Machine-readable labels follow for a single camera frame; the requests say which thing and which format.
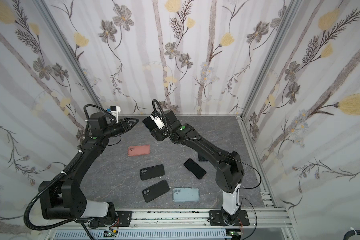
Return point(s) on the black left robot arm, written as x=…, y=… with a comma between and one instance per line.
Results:
x=62, y=197

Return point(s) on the black phone centre tilted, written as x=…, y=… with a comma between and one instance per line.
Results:
x=195, y=169

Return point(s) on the small green circuit board left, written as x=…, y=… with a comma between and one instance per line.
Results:
x=109, y=234

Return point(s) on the white slotted cable duct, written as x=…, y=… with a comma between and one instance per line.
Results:
x=165, y=234

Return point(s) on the black phone case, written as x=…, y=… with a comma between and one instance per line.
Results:
x=153, y=192
x=152, y=172

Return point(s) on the black phone case lower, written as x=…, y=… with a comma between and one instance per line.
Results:
x=153, y=192

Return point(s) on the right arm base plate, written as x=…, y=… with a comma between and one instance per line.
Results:
x=220, y=218

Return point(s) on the small green circuit board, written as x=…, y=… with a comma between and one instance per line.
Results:
x=109, y=234
x=234, y=234

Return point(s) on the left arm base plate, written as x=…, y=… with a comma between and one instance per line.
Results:
x=118, y=218

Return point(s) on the black phone case upper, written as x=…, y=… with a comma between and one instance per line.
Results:
x=152, y=172

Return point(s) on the aluminium frame rail front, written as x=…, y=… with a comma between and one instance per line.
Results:
x=202, y=218

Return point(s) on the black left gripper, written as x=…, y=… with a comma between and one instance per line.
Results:
x=125, y=126

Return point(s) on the small green circuit board right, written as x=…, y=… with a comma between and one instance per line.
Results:
x=234, y=234

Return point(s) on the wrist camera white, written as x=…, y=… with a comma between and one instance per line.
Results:
x=157, y=120
x=115, y=110

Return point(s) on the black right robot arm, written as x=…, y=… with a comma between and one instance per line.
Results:
x=228, y=166

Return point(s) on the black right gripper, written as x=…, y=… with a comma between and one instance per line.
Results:
x=155, y=126

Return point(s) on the pink phone case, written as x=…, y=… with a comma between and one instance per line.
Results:
x=139, y=150

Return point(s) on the black phone picked up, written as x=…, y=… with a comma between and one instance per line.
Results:
x=149, y=123

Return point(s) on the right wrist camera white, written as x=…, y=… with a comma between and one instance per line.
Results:
x=157, y=120

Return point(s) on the light blue phone case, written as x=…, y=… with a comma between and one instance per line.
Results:
x=186, y=195

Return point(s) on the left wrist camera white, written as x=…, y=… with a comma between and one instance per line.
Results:
x=115, y=110

